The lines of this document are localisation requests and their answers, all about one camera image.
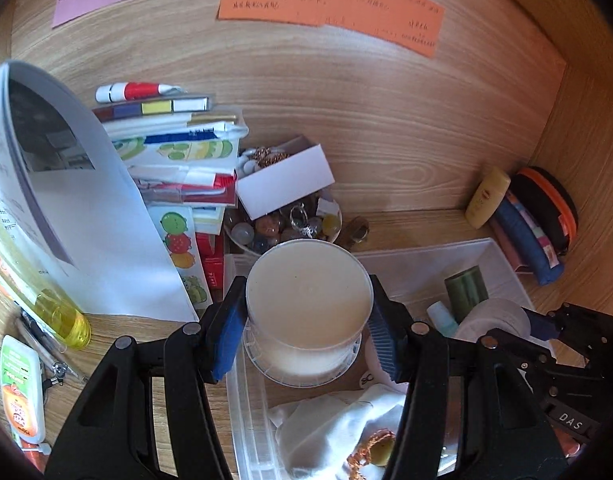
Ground small white open box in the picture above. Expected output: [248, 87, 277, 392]
[234, 142, 336, 221]

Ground orange capped marker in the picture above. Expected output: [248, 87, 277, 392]
[15, 439, 53, 473]

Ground small brown clip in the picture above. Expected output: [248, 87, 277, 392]
[342, 215, 371, 252]

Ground blue pouch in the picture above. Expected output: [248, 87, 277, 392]
[490, 192, 567, 287]

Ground bundle of pens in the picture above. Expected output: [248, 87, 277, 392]
[12, 309, 88, 387]

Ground black and orange case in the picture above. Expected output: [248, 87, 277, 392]
[508, 166, 580, 257]

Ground small yellow bottle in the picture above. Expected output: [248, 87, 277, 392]
[465, 166, 512, 229]

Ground white bottle with orange label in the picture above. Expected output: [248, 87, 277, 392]
[0, 334, 48, 447]

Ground beige cylindrical container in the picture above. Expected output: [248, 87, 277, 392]
[244, 239, 375, 387]

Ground fruit sticker sheet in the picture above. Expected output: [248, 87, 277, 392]
[158, 204, 210, 312]

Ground pink wallet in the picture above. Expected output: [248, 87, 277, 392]
[490, 219, 533, 275]

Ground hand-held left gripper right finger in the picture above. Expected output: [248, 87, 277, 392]
[367, 273, 571, 480]

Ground gold chain with green bead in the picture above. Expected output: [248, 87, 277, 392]
[346, 428, 398, 472]

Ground light blue tube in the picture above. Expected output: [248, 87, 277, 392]
[425, 301, 460, 339]

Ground small green bottle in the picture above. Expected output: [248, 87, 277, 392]
[445, 265, 489, 324]

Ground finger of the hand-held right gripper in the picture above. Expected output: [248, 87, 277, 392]
[479, 327, 563, 378]
[523, 302, 613, 367]

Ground white bowl of beads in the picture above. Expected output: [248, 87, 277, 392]
[223, 147, 343, 254]

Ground red and white pen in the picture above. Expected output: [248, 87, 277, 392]
[95, 80, 188, 104]

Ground wooden desktop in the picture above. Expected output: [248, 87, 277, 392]
[0, 207, 613, 480]

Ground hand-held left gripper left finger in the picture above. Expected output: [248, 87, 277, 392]
[44, 275, 250, 480]

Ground white paper sheets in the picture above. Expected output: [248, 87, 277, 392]
[0, 59, 200, 324]

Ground orange paper note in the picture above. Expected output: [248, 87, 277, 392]
[217, 0, 445, 60]

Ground yellow spray bottle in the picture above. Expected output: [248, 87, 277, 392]
[33, 287, 92, 350]

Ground white drawstring pouch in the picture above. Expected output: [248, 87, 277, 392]
[265, 384, 408, 480]

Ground clear plastic storage box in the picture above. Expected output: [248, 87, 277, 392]
[225, 238, 538, 480]

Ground stack of booklets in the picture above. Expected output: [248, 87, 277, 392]
[93, 93, 250, 307]

